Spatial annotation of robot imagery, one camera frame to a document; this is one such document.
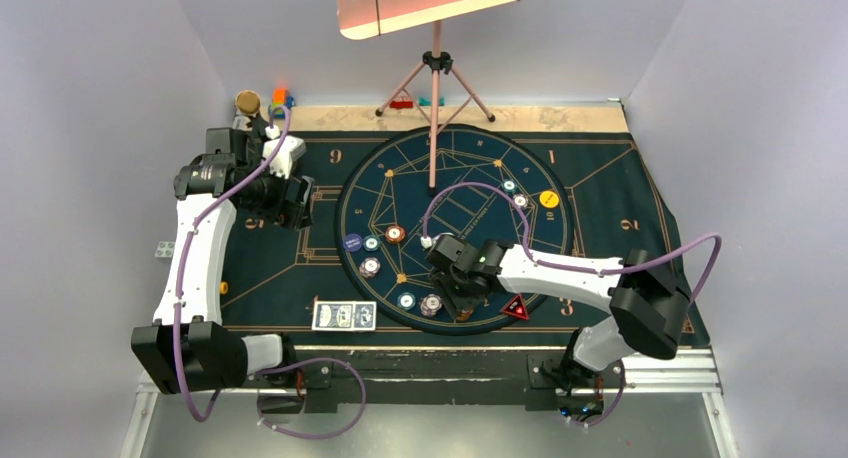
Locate pink tripod stand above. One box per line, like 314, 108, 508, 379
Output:
374, 20, 496, 197

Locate purple chips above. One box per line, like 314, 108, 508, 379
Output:
358, 257, 381, 279

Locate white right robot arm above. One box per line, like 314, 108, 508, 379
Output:
422, 234, 691, 385

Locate colourful toy blocks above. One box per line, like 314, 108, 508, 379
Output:
269, 87, 294, 110

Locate round dark blue mat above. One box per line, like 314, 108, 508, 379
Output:
335, 125, 574, 336

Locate blue playing card deck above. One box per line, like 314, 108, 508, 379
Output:
311, 301, 377, 332

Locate purple white poker chip stack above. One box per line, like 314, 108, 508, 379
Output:
419, 294, 443, 317

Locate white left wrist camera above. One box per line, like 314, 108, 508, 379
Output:
262, 135, 307, 179

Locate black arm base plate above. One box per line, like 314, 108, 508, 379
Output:
235, 348, 627, 417

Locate green poker chip stack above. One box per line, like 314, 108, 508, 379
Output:
396, 292, 418, 311

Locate red toy block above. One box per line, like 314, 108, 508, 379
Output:
389, 98, 415, 109

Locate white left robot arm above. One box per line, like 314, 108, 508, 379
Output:
131, 135, 314, 394

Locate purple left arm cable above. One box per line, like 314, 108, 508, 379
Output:
170, 105, 368, 441

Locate gold round lid jar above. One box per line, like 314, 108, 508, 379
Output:
234, 90, 261, 116

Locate red triangle dealer marker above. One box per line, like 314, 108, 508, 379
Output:
501, 294, 529, 321

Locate orange poker chip stack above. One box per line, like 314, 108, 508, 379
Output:
455, 309, 473, 322

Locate blue small blind button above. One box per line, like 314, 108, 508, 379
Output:
342, 233, 363, 253

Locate grey toy brick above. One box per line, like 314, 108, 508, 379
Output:
154, 241, 175, 259

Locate teal toy block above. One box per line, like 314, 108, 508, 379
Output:
418, 97, 445, 106

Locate yellow big blind button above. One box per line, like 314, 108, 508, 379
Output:
538, 190, 561, 209

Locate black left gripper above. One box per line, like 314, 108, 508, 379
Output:
239, 157, 311, 229

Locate red chip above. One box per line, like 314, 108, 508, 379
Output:
385, 224, 406, 244

